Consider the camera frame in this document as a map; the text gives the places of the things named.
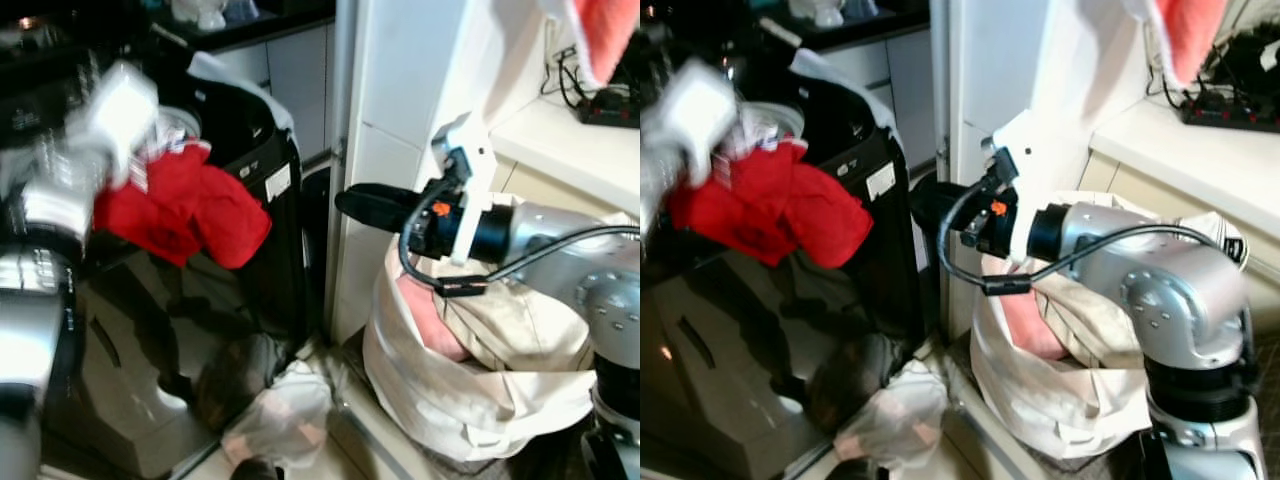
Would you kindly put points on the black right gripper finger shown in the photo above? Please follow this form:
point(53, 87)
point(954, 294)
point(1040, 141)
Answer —
point(940, 205)
point(380, 207)

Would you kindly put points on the red garment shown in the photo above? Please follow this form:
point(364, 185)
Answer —
point(190, 210)
point(790, 210)

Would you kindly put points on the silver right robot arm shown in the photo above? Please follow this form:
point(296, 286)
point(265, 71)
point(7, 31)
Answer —
point(590, 265)
point(1170, 290)

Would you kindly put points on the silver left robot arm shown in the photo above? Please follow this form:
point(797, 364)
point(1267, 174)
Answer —
point(660, 170)
point(35, 310)

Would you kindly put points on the black washing machine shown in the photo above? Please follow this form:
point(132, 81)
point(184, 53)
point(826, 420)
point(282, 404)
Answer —
point(740, 350)
point(150, 340)

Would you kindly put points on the pink garment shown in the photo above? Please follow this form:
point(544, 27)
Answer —
point(1030, 325)
point(430, 320)

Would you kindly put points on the white kitchen cabinet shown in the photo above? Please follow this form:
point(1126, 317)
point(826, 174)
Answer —
point(905, 80)
point(290, 80)

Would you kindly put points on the white cloth on washer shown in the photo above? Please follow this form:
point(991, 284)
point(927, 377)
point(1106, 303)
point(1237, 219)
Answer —
point(850, 85)
point(240, 85)

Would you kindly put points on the white counter shelf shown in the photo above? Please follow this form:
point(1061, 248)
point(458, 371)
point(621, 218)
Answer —
point(570, 150)
point(1190, 165)

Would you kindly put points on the beige cloth laundry bag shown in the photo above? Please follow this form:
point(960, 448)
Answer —
point(490, 390)
point(1060, 400)

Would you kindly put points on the clear plastic bag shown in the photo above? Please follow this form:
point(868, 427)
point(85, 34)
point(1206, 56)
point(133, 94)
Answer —
point(285, 415)
point(895, 415)

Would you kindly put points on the black power strip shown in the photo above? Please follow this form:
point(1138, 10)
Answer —
point(610, 108)
point(1235, 112)

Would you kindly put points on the hanging red and white cloth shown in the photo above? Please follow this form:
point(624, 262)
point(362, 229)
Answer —
point(605, 35)
point(1190, 35)

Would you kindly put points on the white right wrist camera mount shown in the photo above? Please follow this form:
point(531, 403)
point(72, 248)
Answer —
point(1020, 150)
point(470, 150)

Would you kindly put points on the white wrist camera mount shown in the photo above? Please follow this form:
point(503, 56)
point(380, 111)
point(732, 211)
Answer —
point(470, 150)
point(695, 115)
point(122, 110)
point(1020, 150)

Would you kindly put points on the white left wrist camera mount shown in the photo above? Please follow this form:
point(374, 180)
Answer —
point(122, 110)
point(695, 115)

